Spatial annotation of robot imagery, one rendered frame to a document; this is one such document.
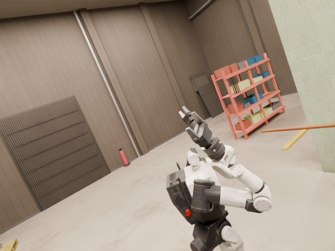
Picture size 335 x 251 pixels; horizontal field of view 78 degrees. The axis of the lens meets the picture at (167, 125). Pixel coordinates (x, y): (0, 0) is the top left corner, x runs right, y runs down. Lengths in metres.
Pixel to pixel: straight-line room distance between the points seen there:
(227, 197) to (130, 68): 8.64
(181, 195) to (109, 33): 8.92
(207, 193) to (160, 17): 10.62
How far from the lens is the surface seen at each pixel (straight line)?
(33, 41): 9.00
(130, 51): 9.71
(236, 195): 1.08
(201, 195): 1.08
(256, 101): 6.49
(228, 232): 1.46
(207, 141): 0.87
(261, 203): 1.07
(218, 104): 11.24
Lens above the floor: 1.87
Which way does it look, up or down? 7 degrees down
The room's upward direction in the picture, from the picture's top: 23 degrees counter-clockwise
